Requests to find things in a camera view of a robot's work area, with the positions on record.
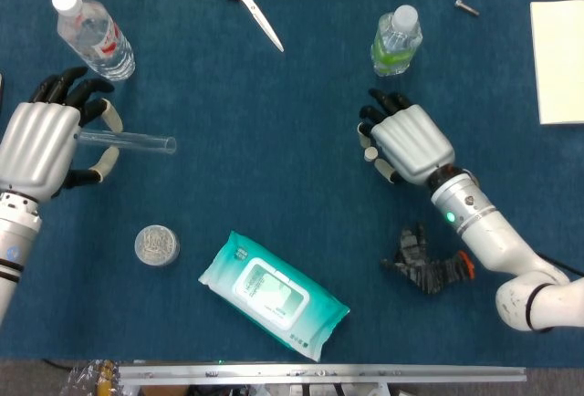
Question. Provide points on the green wet wipes pack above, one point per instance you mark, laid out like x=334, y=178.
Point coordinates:
x=274, y=293

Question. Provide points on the white paper sheet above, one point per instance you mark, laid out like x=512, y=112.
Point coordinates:
x=561, y=63

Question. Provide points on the transparent glass test tube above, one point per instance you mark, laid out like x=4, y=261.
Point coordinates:
x=137, y=142

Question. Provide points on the round clear jar of clips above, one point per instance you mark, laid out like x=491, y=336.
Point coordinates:
x=156, y=245

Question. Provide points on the crumpled clear plastic bag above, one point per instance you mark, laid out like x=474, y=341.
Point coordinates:
x=82, y=380

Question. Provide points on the teal felt table cover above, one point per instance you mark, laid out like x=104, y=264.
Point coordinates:
x=274, y=177

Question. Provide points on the clear bottle with green label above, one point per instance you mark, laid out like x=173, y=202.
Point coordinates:
x=394, y=44

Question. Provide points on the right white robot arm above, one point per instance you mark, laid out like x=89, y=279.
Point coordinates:
x=497, y=241

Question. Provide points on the metal bolt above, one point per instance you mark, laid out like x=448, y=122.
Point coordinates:
x=466, y=7

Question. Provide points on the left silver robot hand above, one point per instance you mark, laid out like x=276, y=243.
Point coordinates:
x=36, y=140

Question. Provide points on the clear bottle with red label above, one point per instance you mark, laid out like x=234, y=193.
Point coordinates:
x=96, y=38

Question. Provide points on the aluminium frame rail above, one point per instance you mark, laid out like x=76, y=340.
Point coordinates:
x=319, y=373

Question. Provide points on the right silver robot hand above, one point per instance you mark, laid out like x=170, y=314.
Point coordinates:
x=410, y=140

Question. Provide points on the small white cap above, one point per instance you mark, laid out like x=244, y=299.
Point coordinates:
x=371, y=154

